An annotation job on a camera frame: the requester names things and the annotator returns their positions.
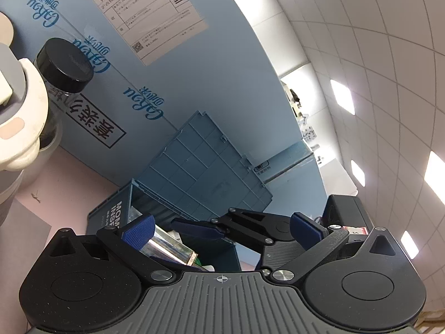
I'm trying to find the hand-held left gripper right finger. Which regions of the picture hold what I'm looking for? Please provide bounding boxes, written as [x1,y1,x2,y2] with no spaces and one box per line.
[271,212,395,282]

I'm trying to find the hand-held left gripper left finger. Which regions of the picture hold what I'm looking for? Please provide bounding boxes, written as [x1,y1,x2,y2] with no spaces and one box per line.
[49,215,176,284]

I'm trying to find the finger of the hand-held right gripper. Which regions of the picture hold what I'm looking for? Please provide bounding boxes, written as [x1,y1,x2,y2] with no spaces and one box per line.
[172,208,279,251]

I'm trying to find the dark blue plastic storage box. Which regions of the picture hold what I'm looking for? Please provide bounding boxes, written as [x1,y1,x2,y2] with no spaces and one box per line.
[86,110,273,272]

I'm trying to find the shiny foil packet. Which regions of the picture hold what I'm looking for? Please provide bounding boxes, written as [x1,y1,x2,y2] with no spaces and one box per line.
[139,224,199,268]

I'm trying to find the group of ceiling light panels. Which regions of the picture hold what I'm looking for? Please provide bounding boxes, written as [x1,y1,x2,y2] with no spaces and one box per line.
[278,0,445,260]

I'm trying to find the large light blue cardboard box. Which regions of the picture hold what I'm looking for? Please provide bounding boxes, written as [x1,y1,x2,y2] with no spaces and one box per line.
[0,0,329,272]

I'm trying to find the white lidded drinking cup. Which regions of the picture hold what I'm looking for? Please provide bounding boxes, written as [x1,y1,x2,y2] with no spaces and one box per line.
[0,11,51,227]

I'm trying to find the clear jar with black lid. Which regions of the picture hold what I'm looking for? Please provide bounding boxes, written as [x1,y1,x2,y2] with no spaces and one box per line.
[35,38,94,151]

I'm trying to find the wall notice board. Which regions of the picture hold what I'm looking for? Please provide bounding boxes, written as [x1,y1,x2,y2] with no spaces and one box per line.
[302,125,325,153]

